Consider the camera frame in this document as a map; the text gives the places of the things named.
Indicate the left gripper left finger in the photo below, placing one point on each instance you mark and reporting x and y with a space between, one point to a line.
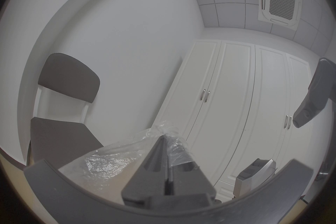
149 178

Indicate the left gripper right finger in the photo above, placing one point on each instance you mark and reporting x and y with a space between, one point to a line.
191 181

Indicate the clear plastic bag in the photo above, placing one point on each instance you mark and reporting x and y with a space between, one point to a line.
110 162

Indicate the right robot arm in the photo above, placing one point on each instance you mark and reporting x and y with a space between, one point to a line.
254 175

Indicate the white wardrobe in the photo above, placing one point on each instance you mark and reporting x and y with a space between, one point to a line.
236 102

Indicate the white chair dark grey cushions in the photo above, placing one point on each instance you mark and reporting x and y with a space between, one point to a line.
68 76

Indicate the ceiling air conditioner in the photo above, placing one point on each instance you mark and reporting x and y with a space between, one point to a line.
280 2

